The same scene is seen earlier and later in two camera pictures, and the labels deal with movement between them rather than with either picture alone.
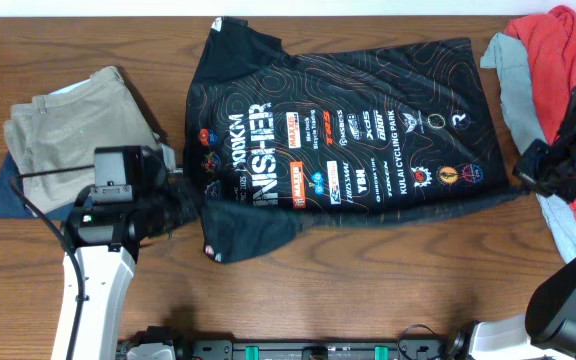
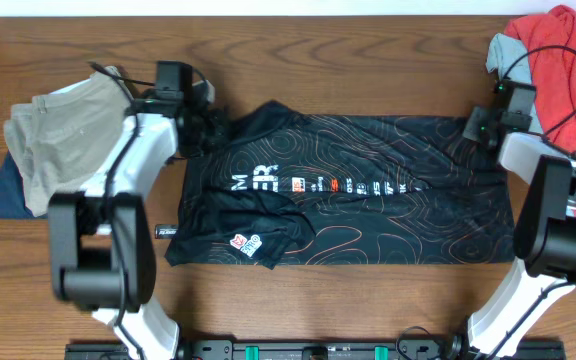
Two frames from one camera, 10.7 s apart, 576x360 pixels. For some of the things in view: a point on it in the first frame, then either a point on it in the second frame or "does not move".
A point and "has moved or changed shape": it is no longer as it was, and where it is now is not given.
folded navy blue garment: [3, 202] does not move
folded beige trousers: [52, 137] does not move
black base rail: [321, 348] does not move
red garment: [564, 56] does not move
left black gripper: [179, 201] to [200, 132]
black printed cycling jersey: [280, 139] has moved or changed shape
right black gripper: [538, 167] to [479, 129]
